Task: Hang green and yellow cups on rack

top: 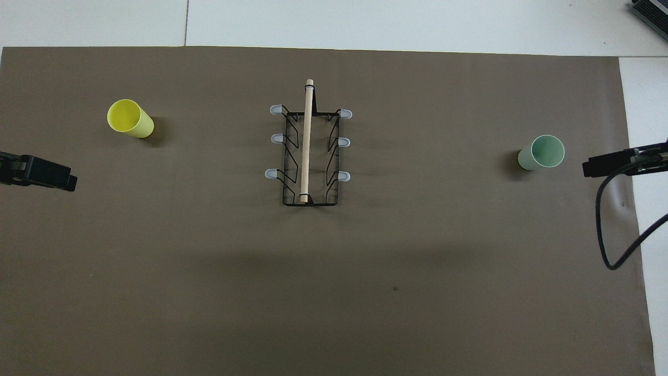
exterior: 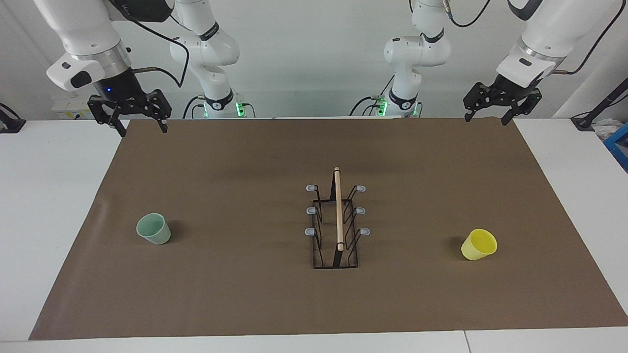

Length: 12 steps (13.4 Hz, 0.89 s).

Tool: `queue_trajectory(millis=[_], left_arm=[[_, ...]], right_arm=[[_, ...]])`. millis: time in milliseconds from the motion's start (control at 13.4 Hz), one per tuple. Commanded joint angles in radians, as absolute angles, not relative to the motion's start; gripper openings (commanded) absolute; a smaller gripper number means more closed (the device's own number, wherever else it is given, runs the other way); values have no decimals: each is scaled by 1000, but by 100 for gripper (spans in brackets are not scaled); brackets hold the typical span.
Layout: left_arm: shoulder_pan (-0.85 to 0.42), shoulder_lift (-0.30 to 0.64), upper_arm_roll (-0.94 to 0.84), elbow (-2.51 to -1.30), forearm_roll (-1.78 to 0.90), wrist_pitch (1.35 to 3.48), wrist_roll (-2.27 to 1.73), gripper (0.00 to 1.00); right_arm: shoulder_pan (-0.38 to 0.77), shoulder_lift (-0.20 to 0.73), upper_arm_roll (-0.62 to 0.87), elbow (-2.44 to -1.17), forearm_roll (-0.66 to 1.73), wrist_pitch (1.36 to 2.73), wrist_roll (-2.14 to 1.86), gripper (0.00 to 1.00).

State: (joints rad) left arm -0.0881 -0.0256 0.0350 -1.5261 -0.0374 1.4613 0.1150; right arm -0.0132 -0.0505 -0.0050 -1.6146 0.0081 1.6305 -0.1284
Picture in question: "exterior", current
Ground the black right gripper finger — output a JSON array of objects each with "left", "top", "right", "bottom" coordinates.
[
  {"left": 88, "top": 96, "right": 129, "bottom": 137},
  {"left": 141, "top": 90, "right": 172, "bottom": 133}
]

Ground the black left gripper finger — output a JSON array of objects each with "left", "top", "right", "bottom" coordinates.
[
  {"left": 500, "top": 91, "right": 543, "bottom": 126},
  {"left": 464, "top": 82, "right": 494, "bottom": 122}
]

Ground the pale green cup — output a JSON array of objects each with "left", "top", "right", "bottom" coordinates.
[{"left": 136, "top": 213, "right": 172, "bottom": 245}]

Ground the yellow cup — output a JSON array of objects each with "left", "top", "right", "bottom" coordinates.
[{"left": 461, "top": 228, "right": 498, "bottom": 261}]

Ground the white power socket box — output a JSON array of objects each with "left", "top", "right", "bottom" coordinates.
[{"left": 51, "top": 95, "right": 99, "bottom": 120}]

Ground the crumpled clear plastic bag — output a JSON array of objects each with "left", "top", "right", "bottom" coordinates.
[{"left": 593, "top": 119, "right": 623, "bottom": 142}]

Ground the blue box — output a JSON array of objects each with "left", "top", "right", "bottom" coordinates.
[{"left": 603, "top": 123, "right": 628, "bottom": 172}]

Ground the brown table mat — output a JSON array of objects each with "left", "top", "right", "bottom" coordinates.
[{"left": 28, "top": 117, "right": 628, "bottom": 341}]

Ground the black right base cable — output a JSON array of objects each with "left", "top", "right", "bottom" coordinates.
[{"left": 183, "top": 96, "right": 204, "bottom": 119}]

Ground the black base cable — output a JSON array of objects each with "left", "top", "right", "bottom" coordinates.
[
  {"left": 183, "top": 96, "right": 204, "bottom": 119},
  {"left": 349, "top": 74, "right": 396, "bottom": 117}
]

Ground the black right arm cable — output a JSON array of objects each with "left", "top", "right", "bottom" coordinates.
[{"left": 109, "top": 0, "right": 190, "bottom": 89}]

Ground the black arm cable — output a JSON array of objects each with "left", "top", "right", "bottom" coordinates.
[
  {"left": 443, "top": 0, "right": 628, "bottom": 75},
  {"left": 109, "top": 0, "right": 190, "bottom": 89}
]

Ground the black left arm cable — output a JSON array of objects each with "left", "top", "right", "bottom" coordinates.
[{"left": 443, "top": 0, "right": 628, "bottom": 75}]

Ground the black clamp mount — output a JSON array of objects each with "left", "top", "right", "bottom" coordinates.
[{"left": 0, "top": 102, "right": 26, "bottom": 134}]

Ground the black left base cable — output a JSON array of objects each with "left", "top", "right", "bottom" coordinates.
[{"left": 349, "top": 74, "right": 396, "bottom": 117}]

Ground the black wire cup rack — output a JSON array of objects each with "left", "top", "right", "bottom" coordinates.
[{"left": 305, "top": 167, "right": 371, "bottom": 270}]

